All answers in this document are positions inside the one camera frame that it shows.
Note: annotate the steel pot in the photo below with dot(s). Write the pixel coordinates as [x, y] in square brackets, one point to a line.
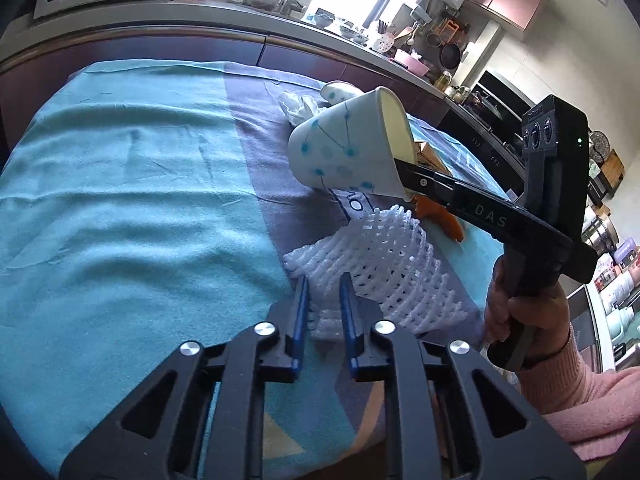
[600, 232]

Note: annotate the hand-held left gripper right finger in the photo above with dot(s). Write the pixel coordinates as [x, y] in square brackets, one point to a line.
[347, 320]

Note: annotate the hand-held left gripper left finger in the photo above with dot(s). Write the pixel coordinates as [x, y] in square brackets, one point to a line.
[300, 320]

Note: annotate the white utensil holder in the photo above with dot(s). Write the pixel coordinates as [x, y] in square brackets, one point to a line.
[384, 42]

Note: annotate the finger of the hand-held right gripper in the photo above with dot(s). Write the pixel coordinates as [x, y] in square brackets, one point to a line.
[430, 185]

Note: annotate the black frying pan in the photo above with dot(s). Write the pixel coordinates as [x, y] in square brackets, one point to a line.
[451, 55]

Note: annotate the yellow oil bottle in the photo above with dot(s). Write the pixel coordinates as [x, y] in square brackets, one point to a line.
[443, 81]

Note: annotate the crumpled white tissue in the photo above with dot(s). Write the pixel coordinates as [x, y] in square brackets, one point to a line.
[297, 105]

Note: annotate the person's right hand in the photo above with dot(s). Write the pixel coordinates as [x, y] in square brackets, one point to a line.
[550, 320]

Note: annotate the black stove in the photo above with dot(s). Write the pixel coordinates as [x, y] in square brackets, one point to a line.
[500, 105]

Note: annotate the white foam fruit net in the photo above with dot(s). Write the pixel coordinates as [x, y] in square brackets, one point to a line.
[395, 260]

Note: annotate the pink bowl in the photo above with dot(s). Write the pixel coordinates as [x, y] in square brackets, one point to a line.
[412, 61]

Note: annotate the brown cardboard piece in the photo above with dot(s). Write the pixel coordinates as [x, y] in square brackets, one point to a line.
[430, 155]

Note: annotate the teal and purple tablecloth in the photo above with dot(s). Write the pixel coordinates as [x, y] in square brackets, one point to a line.
[125, 185]

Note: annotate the orange peel piece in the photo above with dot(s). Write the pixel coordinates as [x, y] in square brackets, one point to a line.
[445, 217]

